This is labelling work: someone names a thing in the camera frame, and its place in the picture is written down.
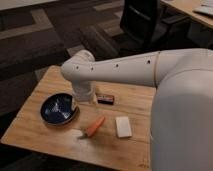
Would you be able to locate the light wooden desk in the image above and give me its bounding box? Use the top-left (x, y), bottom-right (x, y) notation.
top-left (160, 0), bottom-right (213, 29)

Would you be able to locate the black and red battery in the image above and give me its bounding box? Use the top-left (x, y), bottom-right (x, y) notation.
top-left (97, 94), bottom-right (114, 105)

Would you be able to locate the white sponge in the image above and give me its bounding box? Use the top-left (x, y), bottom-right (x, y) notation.
top-left (115, 116), bottom-right (132, 138)

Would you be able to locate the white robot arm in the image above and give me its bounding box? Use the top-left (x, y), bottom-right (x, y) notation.
top-left (61, 48), bottom-right (213, 171)

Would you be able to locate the dark blue bowl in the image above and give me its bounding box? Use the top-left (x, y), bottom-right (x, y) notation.
top-left (40, 93), bottom-right (80, 125)

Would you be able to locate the black office chair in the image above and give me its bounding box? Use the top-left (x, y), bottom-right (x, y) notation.
top-left (120, 0), bottom-right (186, 55)

